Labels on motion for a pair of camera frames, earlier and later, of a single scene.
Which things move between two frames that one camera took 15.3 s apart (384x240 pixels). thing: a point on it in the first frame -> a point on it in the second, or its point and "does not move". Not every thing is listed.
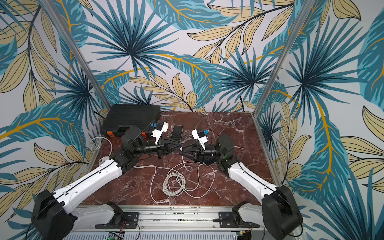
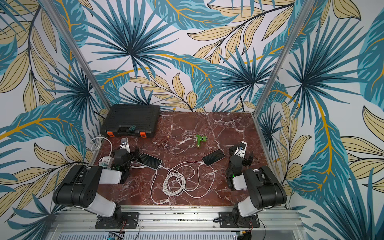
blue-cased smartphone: [177, 133] -> [149, 161]
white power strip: [103, 159] does not move
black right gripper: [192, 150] -> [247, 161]
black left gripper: [164, 147] -> [134, 156]
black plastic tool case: [120, 116] does not move
